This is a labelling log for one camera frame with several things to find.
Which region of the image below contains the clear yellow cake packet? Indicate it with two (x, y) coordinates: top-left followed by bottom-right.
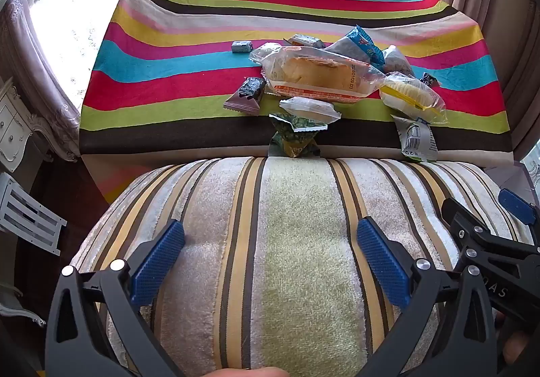
(379, 72), (449, 125)

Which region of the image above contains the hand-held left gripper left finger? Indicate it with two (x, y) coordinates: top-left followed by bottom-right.
(44, 219), (186, 377)

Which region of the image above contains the white slatted stool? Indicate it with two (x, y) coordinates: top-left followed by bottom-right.
(0, 172), (67, 256)

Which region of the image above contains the green pea snack packet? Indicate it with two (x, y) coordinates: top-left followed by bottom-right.
(268, 112), (329, 159)

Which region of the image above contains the beige striped plush cushion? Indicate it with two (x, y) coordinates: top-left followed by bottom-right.
(67, 155), (532, 377)

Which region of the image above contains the small foil snack packet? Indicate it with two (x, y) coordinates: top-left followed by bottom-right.
(289, 34), (325, 50)

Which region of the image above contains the clear wrapped pastry packet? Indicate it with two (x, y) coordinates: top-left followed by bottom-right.
(249, 42), (282, 66)

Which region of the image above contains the purple snack packet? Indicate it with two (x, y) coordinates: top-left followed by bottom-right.
(223, 76), (267, 114)

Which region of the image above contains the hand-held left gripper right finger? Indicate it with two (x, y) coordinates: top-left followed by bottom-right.
(356, 217), (499, 377)

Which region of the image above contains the grey snack packet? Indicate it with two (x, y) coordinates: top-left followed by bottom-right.
(381, 45), (417, 78)

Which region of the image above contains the white ornate dresser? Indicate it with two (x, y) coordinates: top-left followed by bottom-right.
(0, 78), (81, 175)

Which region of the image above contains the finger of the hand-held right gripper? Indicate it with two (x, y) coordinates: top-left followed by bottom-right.
(441, 197), (540, 319)
(498, 188), (540, 234)

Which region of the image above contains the blue clear snack packet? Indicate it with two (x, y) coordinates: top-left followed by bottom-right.
(324, 25), (386, 66)

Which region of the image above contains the small white snack packet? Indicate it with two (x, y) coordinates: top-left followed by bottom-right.
(278, 96), (342, 124)

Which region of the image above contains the person's left hand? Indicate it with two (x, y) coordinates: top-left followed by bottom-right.
(206, 366), (293, 377)

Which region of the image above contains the clear bread packet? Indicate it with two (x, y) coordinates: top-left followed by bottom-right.
(261, 46), (386, 105)

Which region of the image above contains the colourful striped tablecloth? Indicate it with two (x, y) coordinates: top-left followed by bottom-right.
(79, 0), (515, 209)

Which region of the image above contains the green and white packet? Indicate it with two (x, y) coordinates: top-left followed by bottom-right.
(391, 115), (440, 163)

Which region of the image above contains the person's right hand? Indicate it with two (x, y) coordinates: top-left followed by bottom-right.
(494, 310), (536, 367)

